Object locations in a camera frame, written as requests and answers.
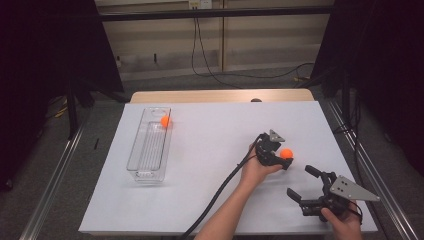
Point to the person's right hand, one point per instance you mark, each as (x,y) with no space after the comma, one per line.
(346,228)

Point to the aluminium floor rail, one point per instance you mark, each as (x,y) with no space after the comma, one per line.
(50,190)
(379,186)

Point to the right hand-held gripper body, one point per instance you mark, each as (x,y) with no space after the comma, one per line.
(346,190)

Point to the black curtain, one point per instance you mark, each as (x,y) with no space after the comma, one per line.
(393,66)
(40,50)

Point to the clear plastic bin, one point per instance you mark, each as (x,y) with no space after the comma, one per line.
(150,150)

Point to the dark round table grommet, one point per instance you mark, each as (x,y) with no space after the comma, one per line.
(256,100)

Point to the wooden table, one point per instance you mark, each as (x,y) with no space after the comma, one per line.
(200,96)

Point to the person's left hand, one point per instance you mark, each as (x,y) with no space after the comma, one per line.
(255,171)

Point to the black tripod stand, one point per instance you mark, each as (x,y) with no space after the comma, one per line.
(346,96)
(71,113)

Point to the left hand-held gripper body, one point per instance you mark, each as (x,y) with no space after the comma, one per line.
(266,151)

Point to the orange ping-pong ball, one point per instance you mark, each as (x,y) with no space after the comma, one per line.
(286,153)
(165,121)

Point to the black horizontal metal bar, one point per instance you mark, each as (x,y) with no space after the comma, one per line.
(216,13)

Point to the white wall socket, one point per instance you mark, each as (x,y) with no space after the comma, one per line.
(200,4)

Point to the white table sheet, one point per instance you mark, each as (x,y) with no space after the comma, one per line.
(206,133)

